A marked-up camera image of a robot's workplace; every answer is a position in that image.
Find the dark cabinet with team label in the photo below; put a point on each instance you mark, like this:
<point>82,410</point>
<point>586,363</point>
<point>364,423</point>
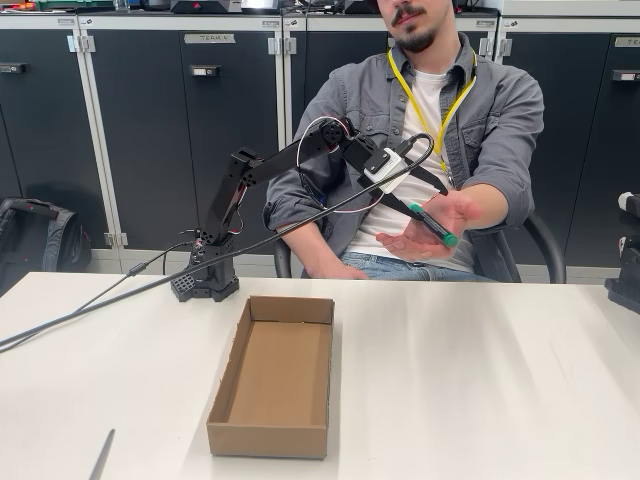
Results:
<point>150,125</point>

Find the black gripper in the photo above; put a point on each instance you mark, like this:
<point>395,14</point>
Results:
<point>396,199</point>

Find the open cardboard box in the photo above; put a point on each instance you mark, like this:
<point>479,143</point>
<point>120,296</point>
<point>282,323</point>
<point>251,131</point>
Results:
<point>280,375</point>

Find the person's right forearm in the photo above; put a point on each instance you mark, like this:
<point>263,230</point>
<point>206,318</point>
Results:
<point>310,247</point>

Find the black grey backpack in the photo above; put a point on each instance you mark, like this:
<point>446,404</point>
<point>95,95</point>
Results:
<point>30,240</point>

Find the black office chair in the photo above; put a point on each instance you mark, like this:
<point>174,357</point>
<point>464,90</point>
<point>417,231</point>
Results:
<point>547,245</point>

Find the tape label on cabinet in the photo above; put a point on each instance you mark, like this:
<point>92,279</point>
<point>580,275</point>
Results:
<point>627,42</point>

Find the team four tape label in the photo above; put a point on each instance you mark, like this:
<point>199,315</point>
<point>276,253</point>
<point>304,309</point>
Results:
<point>210,38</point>

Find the silver device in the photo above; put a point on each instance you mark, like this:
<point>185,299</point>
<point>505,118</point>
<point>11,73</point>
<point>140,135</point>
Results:
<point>260,5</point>

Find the black idle robot arm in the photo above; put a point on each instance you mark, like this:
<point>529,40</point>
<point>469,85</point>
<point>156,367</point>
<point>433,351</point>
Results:
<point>627,290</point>

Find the white gripper camera box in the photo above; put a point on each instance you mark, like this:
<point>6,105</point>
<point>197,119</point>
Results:
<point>387,172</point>

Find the man in grey shirt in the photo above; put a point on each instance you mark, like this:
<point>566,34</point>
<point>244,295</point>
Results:
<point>425,100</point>

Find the green marker with red label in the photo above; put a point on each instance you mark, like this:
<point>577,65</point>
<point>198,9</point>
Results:
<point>435,225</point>

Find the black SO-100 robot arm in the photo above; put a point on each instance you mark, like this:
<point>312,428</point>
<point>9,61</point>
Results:
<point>225,200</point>

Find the person's left forearm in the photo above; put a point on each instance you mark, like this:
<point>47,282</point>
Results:
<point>500,207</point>

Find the person's left hand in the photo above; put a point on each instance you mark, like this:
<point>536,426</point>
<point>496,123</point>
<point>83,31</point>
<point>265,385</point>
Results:
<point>430,245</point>

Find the green box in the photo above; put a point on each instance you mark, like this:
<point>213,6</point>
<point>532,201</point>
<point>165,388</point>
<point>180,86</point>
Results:
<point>65,4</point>

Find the person's right hand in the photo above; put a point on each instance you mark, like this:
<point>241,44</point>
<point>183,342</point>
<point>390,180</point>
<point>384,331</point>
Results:
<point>347,271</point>

